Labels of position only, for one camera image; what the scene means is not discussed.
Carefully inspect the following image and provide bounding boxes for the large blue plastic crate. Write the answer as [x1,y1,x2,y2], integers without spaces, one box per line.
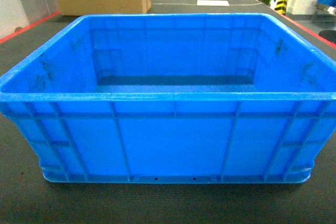
[1,13,335,184]

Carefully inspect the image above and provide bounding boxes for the white floor sheet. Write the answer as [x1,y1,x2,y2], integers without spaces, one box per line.
[196,0,230,6]

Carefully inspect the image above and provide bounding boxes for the yellow black striped bollard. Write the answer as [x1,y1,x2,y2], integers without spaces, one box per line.
[275,0,288,16]

